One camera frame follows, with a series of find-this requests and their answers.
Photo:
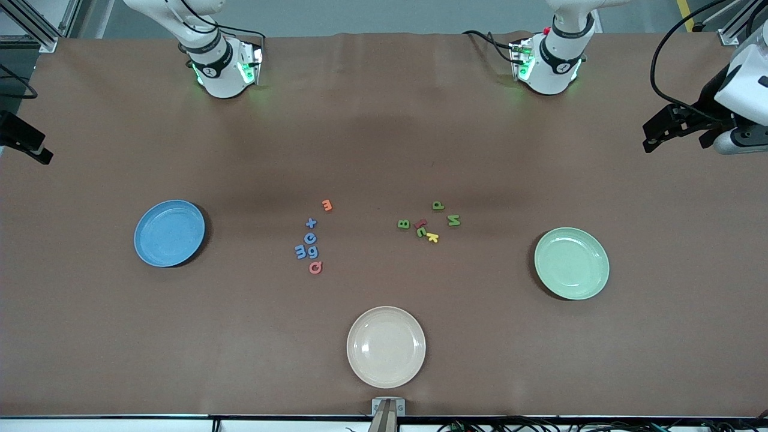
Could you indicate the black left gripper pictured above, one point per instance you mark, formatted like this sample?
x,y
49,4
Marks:
x,y
710,99

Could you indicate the green foam letter N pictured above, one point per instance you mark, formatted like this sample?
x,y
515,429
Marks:
x,y
454,220

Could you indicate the green foam letter P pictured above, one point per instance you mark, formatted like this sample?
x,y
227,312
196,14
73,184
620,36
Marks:
x,y
438,207

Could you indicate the blue foam letter c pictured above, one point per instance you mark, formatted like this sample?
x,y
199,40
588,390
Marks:
x,y
306,238

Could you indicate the blue foam letter m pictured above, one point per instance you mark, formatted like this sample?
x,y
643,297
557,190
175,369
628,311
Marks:
x,y
300,252

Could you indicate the blue foam letter g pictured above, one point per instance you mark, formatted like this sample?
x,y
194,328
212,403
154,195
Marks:
x,y
312,253

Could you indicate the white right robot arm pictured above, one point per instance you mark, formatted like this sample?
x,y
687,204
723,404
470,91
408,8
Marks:
x,y
222,78

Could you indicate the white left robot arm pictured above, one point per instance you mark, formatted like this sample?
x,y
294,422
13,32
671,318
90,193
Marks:
x,y
552,72

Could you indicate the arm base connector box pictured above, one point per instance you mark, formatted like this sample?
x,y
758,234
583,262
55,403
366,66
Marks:
x,y
521,57
255,60

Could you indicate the blue plate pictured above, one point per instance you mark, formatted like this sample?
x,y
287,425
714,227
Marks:
x,y
168,234

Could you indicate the green plate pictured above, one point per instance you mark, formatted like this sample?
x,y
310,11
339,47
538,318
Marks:
x,y
571,264

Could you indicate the dark red foam letter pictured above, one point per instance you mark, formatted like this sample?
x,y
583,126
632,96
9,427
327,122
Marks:
x,y
420,224

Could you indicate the brown table cover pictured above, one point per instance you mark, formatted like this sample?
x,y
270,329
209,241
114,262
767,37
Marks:
x,y
384,150

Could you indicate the pink foam letter Q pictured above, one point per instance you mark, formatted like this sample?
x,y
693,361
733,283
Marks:
x,y
311,268

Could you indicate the beige plate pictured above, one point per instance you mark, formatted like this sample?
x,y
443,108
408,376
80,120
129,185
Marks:
x,y
386,347

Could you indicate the aluminium frame profile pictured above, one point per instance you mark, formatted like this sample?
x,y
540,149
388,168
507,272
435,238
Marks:
x,y
45,41
729,33

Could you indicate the white table edge rail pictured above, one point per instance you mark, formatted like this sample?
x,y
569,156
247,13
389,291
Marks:
x,y
90,426

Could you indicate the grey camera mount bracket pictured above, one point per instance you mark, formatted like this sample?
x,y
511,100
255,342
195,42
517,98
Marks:
x,y
388,414

